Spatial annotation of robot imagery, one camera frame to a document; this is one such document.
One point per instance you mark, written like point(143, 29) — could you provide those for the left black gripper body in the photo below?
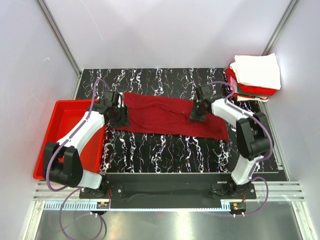
point(121, 117)

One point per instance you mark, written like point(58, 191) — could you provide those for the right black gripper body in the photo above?
point(197, 113)

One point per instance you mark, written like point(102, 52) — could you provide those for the dark red t-shirt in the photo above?
point(169, 116)

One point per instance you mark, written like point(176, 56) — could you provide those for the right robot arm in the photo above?
point(253, 138)

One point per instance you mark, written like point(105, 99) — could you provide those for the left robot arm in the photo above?
point(62, 166)

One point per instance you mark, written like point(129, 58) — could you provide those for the pink folded t-shirt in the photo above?
point(233, 83)

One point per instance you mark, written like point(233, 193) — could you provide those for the red folded t-shirt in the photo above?
point(229, 72)

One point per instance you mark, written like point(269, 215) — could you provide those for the cream folded t-shirt bottom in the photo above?
point(250, 98)

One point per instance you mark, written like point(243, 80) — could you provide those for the green folded t-shirt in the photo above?
point(253, 91)

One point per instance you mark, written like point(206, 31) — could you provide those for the red plastic bin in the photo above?
point(66, 114)

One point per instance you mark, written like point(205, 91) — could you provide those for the white folded t-shirt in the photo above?
point(257, 71)

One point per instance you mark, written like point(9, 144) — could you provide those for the left connector board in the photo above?
point(104, 205)

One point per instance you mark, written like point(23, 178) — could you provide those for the connector board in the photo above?
point(104, 205)
point(237, 206)

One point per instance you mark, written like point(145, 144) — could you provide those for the right connector board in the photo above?
point(237, 206)

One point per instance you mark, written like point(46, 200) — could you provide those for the white slotted cable duct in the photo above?
point(117, 206)

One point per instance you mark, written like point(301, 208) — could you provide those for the left aluminium frame post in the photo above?
point(58, 35)

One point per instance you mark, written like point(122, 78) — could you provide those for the aluminium frame post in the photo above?
point(58, 35)
point(288, 12)

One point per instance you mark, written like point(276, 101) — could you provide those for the right aluminium frame post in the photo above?
point(288, 12)

